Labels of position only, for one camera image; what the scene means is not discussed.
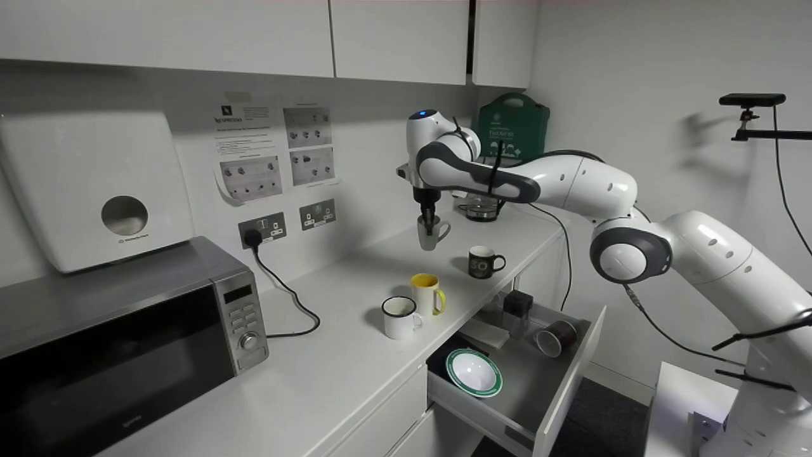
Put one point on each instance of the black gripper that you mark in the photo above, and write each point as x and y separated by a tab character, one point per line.
427	202

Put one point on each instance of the plain white mug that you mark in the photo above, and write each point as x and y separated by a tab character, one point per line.
431	231

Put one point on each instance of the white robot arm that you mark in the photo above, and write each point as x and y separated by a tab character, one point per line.
766	307

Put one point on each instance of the black mug white inside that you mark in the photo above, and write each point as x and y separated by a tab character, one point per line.
483	263

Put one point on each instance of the yellow inside white mug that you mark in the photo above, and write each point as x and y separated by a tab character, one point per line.
427	295

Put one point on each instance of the white enamel mug blue rim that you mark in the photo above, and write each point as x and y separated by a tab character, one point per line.
399	319

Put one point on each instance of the dark mug in drawer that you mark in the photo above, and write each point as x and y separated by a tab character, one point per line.
557	339

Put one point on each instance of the silver microwave oven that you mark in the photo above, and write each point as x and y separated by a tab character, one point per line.
88	359

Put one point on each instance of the glass electric kettle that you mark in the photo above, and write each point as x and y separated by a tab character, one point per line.
478	207

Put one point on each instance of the black cube in drawer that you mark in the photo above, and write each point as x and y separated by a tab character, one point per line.
519	302

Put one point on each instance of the green first aid box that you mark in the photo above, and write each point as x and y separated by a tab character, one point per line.
510	130

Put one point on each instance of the small picture notice sheet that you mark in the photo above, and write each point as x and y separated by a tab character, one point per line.
310	142

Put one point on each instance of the white bowl green rim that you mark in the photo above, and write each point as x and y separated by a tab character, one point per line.
473	375

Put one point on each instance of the open white drawer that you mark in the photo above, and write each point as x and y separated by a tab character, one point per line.
522	420

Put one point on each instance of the white upper cabinets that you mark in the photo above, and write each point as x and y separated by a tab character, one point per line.
420	41

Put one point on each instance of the white instruction poster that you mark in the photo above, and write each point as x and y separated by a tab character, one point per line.
246	152

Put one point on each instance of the white paper towel dispenser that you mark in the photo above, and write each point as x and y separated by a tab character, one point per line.
96	185

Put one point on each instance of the wall power socket right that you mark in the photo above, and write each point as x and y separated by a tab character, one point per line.
317	215

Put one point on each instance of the wall power socket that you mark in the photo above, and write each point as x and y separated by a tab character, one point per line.
265	227
317	215

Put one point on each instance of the wall power socket left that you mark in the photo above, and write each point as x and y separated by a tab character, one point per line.
265	227

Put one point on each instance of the black camera on stand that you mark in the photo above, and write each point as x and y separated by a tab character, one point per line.
752	99

